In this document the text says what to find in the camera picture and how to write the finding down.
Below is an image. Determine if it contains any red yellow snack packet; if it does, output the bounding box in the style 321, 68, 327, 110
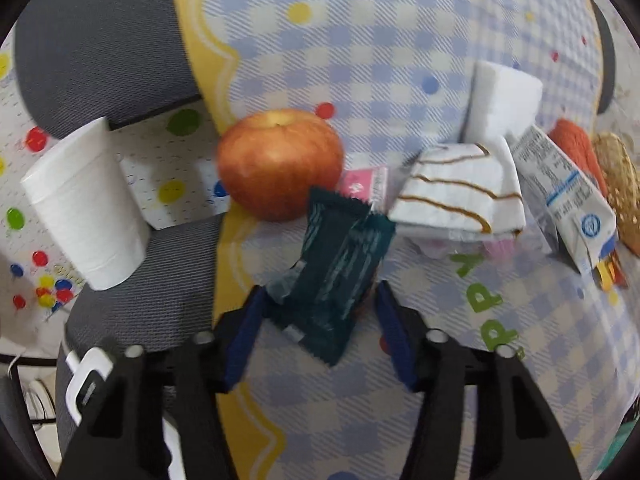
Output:
594, 250, 628, 292

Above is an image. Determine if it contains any white milk carton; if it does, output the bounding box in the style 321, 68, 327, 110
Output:
506, 126, 617, 274

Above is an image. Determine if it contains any white toilet paper roll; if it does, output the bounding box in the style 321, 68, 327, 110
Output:
21, 117, 151, 290

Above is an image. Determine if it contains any brown leather pouch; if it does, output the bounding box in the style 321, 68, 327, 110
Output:
593, 132, 640, 256

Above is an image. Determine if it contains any blue checked cloth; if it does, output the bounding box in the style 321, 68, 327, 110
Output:
174, 0, 639, 478

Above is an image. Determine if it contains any dark green snack wrapper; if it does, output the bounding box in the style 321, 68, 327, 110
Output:
266, 188, 396, 366

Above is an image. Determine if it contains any orange knit glove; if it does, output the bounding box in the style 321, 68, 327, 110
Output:
549, 118, 608, 197

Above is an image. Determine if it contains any pink small packet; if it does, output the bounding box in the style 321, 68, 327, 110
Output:
337, 166, 388, 211

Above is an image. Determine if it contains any grey office chair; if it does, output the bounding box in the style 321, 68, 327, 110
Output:
13, 0, 227, 461

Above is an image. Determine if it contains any white striped wrapper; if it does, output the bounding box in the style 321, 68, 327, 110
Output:
388, 138, 526, 240

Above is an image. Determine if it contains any red apple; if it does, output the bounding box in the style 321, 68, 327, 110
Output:
217, 108, 345, 222

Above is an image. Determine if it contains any white power bank device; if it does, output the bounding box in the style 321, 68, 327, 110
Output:
65, 347, 114, 427

